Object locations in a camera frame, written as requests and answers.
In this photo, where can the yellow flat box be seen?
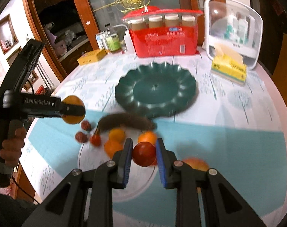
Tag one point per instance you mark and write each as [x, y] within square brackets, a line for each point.
[92, 57]

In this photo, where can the person left hand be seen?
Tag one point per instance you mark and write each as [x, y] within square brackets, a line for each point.
[12, 148]

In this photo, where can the small red tomato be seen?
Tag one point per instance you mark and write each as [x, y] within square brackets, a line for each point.
[95, 140]

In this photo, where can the large yellow orange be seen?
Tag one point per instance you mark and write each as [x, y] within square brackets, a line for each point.
[73, 120]

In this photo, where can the small tangerine with stem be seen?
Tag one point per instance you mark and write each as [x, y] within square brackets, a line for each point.
[147, 136]

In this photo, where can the red cherry tomato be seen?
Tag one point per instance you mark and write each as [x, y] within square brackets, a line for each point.
[144, 154]

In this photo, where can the white squeeze bottle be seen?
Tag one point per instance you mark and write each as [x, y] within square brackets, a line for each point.
[127, 38]

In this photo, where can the yellow tissue pack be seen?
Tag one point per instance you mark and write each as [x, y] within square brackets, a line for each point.
[229, 64]

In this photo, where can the orange tangerine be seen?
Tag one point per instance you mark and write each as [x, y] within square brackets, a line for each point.
[111, 147]

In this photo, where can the white cosmetics storage box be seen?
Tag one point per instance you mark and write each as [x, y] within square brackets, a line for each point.
[235, 25]

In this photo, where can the green label clear bottle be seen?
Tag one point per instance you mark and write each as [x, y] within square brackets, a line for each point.
[112, 38]

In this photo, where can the red yellow apple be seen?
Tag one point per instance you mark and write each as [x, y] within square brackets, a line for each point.
[197, 164]

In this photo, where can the dark green scalloped plate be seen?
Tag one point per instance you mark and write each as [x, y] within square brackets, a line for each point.
[156, 90]

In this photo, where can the small glass jar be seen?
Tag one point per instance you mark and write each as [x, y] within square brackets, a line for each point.
[123, 46]

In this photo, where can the small white carton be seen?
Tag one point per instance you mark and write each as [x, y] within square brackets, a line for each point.
[100, 38]

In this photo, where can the teal striped table runner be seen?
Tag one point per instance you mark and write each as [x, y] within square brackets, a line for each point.
[253, 161]

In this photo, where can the dark red lychee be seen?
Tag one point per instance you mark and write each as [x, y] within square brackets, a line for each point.
[81, 137]
[86, 125]

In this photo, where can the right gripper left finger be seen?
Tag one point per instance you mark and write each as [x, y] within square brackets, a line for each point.
[85, 198]

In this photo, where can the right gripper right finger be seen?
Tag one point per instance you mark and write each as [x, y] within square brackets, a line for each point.
[200, 191]

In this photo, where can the small orange mandarin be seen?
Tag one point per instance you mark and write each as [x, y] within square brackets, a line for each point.
[117, 134]

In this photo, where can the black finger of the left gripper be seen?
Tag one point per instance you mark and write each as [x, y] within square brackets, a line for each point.
[71, 108]

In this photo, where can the overripe dark banana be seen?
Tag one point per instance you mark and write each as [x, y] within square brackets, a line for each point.
[115, 120]

